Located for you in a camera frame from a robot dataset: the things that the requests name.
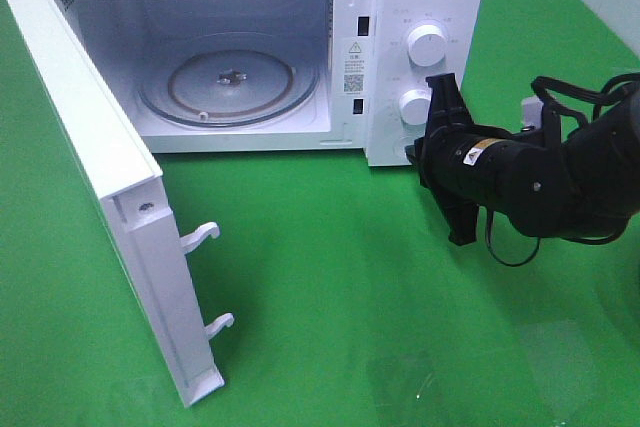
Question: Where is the white round knob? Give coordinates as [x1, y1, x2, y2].
[407, 23, 448, 67]
[399, 88, 432, 126]

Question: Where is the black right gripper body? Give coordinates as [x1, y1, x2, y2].
[405, 73, 476, 246]

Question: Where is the lower white round knob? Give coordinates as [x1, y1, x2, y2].
[399, 88, 432, 126]

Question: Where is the round door release button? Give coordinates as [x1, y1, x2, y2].
[393, 136, 423, 165]

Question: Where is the white microwave door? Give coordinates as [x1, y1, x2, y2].
[7, 0, 234, 406]

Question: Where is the glass microwave turntable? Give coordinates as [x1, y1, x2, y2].
[139, 32, 324, 129]

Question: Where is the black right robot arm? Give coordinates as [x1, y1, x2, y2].
[406, 73, 639, 245]

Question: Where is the upper white round knob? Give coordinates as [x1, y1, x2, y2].
[407, 23, 448, 67]

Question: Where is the white microwave oven body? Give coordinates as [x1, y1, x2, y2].
[55, 0, 480, 166]

